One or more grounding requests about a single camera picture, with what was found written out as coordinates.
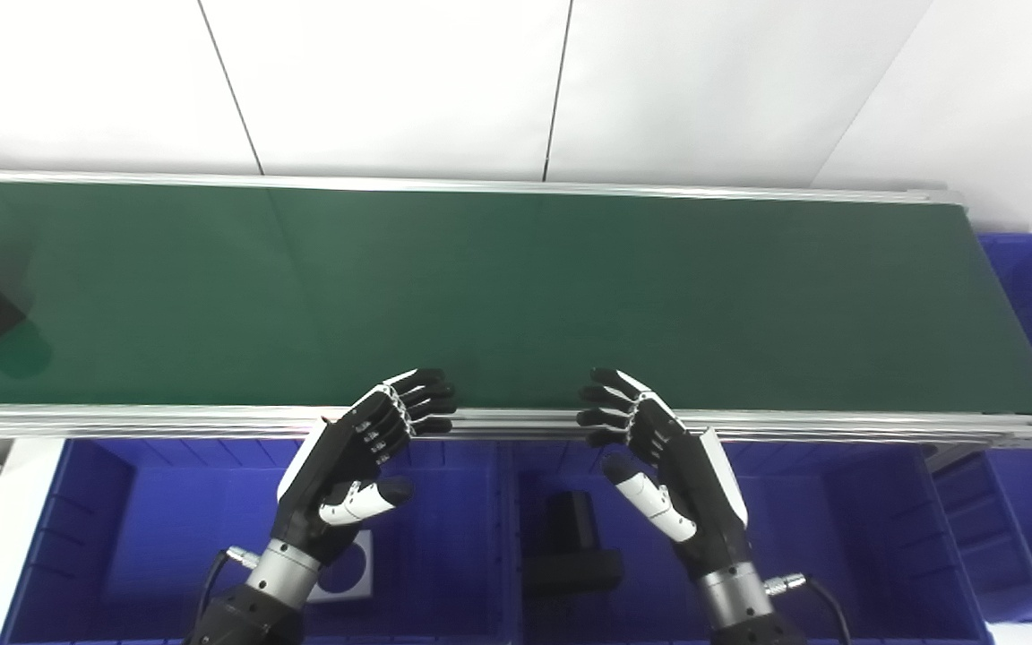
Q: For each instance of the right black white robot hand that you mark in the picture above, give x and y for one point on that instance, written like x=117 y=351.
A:
x=691 y=484

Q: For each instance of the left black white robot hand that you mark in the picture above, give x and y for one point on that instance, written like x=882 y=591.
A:
x=337 y=457

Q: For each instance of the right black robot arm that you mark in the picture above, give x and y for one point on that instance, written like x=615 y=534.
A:
x=735 y=596

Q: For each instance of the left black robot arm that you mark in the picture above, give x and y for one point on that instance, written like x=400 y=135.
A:
x=274 y=578

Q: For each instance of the white square part with hole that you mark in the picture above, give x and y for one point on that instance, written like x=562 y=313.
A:
x=366 y=545

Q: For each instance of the green conveyor belt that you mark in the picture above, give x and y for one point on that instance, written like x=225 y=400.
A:
x=838 y=426
x=516 y=296

